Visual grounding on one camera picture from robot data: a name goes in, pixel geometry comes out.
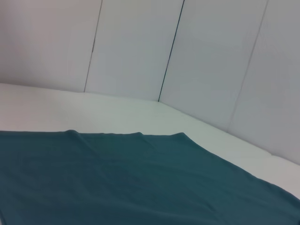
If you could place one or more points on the teal blue FREE t-shirt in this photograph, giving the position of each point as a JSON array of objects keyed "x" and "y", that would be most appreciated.
[{"x": 117, "y": 182}]

